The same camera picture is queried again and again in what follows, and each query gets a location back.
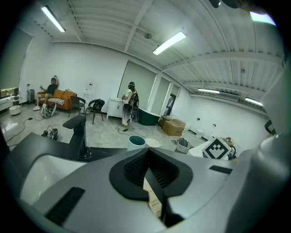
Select black chair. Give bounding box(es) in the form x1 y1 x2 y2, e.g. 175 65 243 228
85 98 105 125
68 95 86 117

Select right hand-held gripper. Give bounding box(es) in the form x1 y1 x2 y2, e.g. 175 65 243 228
201 136 238 161

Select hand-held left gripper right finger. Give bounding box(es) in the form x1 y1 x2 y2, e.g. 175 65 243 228
149 147 236 228

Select grey window blind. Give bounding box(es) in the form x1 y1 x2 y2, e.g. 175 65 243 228
117 60 158 112
147 76 171 115

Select beige paper toothbrush packet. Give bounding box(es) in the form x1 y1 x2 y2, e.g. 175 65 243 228
142 177 163 218

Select grey striped basket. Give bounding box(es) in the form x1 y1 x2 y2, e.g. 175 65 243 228
176 137 194 156

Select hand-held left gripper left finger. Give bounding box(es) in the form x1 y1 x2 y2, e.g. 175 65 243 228
34 147 164 233

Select white round stool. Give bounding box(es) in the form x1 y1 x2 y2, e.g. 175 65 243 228
9 105 22 117

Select grey and white backpack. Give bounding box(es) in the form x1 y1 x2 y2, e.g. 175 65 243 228
40 102 57 119

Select dark green bathtub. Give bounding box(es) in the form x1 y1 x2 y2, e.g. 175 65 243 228
137 107 161 126

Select long ceiling light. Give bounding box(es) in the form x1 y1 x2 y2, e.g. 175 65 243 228
197 88 221 94
245 97 264 107
40 5 67 33
249 10 277 27
152 31 187 56

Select brown cardboard box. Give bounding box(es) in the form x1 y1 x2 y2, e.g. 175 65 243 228
158 115 174 128
162 118 186 137

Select white cup teal inside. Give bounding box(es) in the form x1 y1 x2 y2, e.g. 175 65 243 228
126 135 146 152

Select black floor cable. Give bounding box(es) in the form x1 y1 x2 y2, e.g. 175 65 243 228
6 116 35 147

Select striped blanket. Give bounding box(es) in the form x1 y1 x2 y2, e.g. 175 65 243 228
48 97 69 106

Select grey suitcase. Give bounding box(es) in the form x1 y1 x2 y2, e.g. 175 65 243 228
26 83 36 105

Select black faucet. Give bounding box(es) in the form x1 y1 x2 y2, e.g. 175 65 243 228
62 115 92 161

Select black bag with cables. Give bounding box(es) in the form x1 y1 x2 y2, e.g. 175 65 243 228
40 126 59 141

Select person's light grey clothing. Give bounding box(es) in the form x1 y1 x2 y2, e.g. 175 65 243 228
227 54 291 233

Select white low cabinet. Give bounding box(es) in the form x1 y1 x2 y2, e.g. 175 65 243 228
0 95 23 112

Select white sink basin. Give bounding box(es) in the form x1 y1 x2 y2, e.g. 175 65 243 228
20 153 91 205

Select black framed picture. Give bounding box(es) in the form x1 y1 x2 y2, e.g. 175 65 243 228
164 92 177 117

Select white air conditioner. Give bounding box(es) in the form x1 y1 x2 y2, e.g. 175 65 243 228
219 91 240 102

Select dark vanity cabinet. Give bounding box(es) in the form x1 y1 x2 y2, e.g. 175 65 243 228
4 132 130 207

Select orange sofa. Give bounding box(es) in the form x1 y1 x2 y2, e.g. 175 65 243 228
36 89 77 110

